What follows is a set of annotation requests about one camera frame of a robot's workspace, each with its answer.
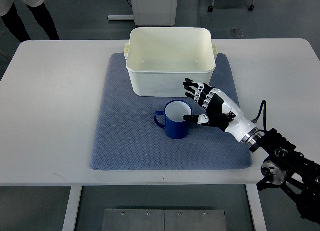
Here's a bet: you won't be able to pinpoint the cream plastic box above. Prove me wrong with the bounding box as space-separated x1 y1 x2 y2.
124 27 218 97

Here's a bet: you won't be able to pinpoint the wheeled cart legs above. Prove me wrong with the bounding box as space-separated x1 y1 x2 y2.
207 0 256 13

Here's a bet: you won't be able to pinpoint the blue-grey textured mat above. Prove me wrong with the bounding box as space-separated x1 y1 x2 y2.
90 53 252 171

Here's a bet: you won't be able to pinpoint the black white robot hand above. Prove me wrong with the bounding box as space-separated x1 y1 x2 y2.
183 78 261 147

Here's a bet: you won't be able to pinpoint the metal floor plate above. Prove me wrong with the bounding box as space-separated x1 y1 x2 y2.
102 209 227 231

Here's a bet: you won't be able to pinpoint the white left table leg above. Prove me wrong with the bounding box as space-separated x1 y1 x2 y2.
62 186 83 231

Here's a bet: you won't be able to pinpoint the grey floor socket cover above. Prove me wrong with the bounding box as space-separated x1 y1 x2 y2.
230 28 245 37

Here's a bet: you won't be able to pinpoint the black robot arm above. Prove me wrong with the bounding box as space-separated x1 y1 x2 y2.
248 100 320 224

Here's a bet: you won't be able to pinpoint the white right table leg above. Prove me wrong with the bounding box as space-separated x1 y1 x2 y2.
245 184 267 231

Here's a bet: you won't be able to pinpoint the blue mug white inside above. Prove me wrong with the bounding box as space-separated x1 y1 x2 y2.
154 100 193 140

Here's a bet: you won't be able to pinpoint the person in black trousers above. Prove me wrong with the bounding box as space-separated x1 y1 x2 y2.
0 0 61 43

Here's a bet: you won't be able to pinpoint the white table leg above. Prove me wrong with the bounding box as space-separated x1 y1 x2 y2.
62 186 83 231
245 184 267 231

